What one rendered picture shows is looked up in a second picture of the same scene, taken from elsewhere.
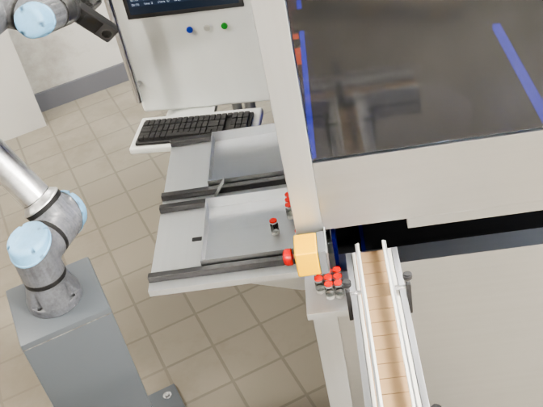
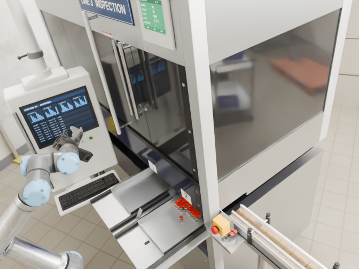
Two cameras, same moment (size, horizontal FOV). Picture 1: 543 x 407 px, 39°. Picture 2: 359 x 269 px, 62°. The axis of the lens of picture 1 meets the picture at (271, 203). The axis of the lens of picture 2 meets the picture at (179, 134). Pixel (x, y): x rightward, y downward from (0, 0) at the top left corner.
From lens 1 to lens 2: 0.95 m
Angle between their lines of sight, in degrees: 31
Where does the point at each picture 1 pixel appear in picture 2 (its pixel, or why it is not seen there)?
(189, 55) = not seen: hidden behind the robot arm
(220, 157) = (123, 198)
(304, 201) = (213, 202)
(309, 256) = (227, 225)
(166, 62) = not seen: hidden behind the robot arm
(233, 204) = (149, 218)
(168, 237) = (131, 248)
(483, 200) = (268, 172)
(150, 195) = (38, 232)
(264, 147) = (139, 186)
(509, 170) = (276, 157)
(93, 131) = not seen: outside the picture
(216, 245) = (160, 240)
